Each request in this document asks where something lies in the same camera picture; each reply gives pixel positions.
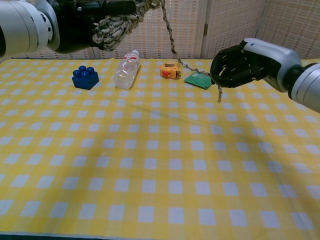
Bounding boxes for orange tape measure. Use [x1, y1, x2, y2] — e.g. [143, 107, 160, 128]
[159, 62, 183, 80]

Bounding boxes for beige woven folding screen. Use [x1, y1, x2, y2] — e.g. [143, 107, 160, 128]
[0, 0, 320, 61]

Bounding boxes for green circuit board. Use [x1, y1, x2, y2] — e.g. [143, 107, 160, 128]
[183, 70, 213, 90]

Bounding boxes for blue toy building block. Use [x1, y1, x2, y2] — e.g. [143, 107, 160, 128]
[71, 65, 100, 90]

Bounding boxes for clear plastic water bottle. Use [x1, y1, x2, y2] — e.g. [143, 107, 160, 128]
[113, 49, 142, 90]

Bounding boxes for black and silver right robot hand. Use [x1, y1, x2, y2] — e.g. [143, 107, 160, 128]
[209, 37, 303, 93]

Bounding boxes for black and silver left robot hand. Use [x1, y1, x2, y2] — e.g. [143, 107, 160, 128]
[51, 0, 137, 54]

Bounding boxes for speckled braided rope bundle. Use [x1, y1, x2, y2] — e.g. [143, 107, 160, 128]
[92, 0, 223, 103]

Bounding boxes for yellow white checkered tablecloth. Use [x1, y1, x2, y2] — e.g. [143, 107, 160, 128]
[0, 57, 320, 238]

